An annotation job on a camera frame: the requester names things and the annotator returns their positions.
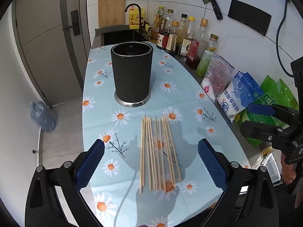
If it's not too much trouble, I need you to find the blue and white salt bag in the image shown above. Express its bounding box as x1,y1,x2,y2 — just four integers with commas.
217,71,265,124

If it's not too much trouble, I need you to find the black cap glass bottle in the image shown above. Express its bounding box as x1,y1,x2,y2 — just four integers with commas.
177,13,189,43

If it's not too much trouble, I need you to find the yellow cap oil bottle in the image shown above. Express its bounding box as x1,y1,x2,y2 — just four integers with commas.
154,6,165,29

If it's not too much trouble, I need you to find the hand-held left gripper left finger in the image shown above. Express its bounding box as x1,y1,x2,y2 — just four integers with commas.
25,139,106,227

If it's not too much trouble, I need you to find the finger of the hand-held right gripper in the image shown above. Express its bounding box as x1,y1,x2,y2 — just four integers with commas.
240,120,288,145
247,103,301,126

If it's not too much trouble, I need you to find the yellow cap white label bottle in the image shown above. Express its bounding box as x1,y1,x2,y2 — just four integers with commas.
179,16,197,61

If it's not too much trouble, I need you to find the wooden cutting board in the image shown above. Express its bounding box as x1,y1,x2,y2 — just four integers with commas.
98,0,126,28

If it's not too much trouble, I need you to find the dark bronze faucet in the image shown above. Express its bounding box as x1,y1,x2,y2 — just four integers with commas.
124,3,145,35

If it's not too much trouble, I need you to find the small glass jar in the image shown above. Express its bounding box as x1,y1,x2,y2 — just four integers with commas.
150,27,159,44

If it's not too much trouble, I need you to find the black cylindrical utensil holder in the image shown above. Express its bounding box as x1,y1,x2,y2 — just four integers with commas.
110,41,154,108

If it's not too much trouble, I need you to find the yellow detergent bottle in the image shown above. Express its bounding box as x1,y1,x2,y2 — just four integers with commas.
129,7,142,26

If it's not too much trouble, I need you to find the clear bottle beige cap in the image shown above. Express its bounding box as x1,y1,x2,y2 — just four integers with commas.
163,9,176,33

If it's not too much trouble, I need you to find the green label bottle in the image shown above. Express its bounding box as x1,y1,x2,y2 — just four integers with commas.
195,34,219,78

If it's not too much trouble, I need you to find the grey door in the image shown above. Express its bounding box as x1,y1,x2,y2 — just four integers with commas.
12,0,91,107

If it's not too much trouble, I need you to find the row of wooden chopsticks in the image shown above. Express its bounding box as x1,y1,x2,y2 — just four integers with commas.
139,114,183,194

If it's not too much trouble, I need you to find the black cable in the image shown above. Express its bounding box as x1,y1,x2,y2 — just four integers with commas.
276,0,296,77

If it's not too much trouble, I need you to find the black kitchen sink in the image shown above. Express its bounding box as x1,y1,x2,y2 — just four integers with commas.
102,28,148,47

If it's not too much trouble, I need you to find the dark bottle red label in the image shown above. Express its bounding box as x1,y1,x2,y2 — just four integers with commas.
156,16,170,51

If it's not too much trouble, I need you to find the clear plastic box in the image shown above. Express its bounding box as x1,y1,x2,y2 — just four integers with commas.
260,150,284,184

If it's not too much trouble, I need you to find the person's right hand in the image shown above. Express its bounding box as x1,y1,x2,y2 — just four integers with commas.
281,152,297,185

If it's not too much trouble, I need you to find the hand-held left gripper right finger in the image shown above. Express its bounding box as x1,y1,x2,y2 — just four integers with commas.
198,138,280,227

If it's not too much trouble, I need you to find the blue daisy print tablecloth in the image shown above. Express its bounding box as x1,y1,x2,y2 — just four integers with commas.
80,44,251,227

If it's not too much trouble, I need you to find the white and pink bag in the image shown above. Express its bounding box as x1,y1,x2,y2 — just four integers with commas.
200,54,235,104

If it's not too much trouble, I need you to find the black door handle lock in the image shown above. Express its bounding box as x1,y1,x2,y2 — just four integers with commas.
62,10,80,36

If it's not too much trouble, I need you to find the orange cap soy sauce bottle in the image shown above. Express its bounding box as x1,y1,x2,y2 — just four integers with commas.
165,21,180,55

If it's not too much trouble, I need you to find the blue water jug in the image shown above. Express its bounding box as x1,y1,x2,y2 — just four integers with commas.
30,100,59,133

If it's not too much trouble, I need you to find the green plastic bag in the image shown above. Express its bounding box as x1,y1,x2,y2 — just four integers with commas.
236,75,299,147

